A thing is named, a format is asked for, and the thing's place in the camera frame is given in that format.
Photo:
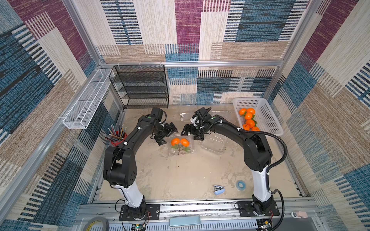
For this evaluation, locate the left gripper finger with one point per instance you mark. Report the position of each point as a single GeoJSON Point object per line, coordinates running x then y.
{"type": "Point", "coordinates": [160, 141]}
{"type": "Point", "coordinates": [173, 129]}

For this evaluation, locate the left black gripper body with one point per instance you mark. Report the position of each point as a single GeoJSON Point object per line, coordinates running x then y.
{"type": "Point", "coordinates": [162, 134]}

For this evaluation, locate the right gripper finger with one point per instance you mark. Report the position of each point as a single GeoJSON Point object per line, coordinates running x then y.
{"type": "Point", "coordinates": [186, 130]}
{"type": "Point", "coordinates": [199, 137]}

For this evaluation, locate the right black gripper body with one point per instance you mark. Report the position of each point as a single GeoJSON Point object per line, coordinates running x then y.
{"type": "Point", "coordinates": [193, 130]}

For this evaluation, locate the clear clamshell container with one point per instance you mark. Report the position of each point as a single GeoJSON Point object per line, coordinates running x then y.
{"type": "Point", "coordinates": [214, 143]}
{"type": "Point", "coordinates": [186, 116]}
{"type": "Point", "coordinates": [228, 115]}
{"type": "Point", "coordinates": [171, 151]}

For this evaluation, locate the clear clamshell container front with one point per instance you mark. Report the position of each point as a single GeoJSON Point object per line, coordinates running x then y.
{"type": "Point", "coordinates": [171, 151]}

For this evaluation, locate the clear clamshell container back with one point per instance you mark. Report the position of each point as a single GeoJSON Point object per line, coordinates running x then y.
{"type": "Point", "coordinates": [228, 115]}

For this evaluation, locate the orange pair with leaves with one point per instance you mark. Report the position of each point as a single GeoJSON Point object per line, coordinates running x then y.
{"type": "Point", "coordinates": [244, 111]}

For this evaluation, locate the white plastic perforated basket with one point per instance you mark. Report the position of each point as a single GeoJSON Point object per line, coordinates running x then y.
{"type": "Point", "coordinates": [264, 115]}

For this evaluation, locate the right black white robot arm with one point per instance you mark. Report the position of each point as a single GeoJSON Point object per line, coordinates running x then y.
{"type": "Point", "coordinates": [256, 151]}

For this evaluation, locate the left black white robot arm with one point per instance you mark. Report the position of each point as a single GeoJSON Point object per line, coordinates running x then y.
{"type": "Point", "coordinates": [120, 168]}

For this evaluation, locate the red pencil cup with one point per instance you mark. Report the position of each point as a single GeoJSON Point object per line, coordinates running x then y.
{"type": "Point", "coordinates": [116, 135]}

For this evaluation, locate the blue stapler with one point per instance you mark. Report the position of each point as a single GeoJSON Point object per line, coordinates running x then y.
{"type": "Point", "coordinates": [218, 189]}

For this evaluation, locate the blue tape roll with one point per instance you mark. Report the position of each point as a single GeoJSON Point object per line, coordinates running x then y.
{"type": "Point", "coordinates": [240, 185]}

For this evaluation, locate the light blue bar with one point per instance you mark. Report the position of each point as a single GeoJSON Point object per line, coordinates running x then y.
{"type": "Point", "coordinates": [184, 221]}

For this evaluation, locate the pink white small device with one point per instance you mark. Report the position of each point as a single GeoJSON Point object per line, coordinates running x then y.
{"type": "Point", "coordinates": [299, 214]}

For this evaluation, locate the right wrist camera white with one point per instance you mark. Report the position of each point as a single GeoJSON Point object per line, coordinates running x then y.
{"type": "Point", "coordinates": [195, 120]}

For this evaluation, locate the black wire shelf rack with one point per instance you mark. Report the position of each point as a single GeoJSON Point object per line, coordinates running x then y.
{"type": "Point", "coordinates": [141, 86]}

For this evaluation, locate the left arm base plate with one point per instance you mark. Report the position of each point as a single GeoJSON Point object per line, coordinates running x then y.
{"type": "Point", "coordinates": [149, 211]}

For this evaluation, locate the white wire mesh tray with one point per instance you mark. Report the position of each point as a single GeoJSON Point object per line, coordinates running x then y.
{"type": "Point", "coordinates": [83, 110]}

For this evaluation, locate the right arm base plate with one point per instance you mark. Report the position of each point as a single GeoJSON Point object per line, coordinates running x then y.
{"type": "Point", "coordinates": [251, 208]}

